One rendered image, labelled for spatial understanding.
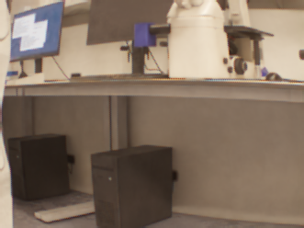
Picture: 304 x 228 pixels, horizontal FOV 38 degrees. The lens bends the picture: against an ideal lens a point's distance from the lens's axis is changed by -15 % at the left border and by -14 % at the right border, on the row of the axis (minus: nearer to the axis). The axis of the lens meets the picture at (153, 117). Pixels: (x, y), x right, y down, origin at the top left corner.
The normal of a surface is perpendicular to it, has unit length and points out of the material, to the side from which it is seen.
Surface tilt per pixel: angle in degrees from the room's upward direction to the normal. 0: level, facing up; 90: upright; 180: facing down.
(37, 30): 86
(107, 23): 86
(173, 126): 90
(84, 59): 90
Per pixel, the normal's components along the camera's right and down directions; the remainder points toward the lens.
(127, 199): 0.78, 0.04
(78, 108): -0.63, 0.07
